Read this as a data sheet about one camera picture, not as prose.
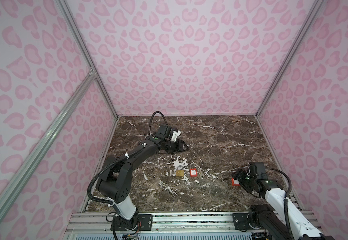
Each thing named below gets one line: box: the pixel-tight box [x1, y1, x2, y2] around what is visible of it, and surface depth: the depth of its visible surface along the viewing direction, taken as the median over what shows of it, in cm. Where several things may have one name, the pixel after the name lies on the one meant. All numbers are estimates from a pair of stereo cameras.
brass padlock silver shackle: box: [176, 165, 185, 177], surface depth 91 cm
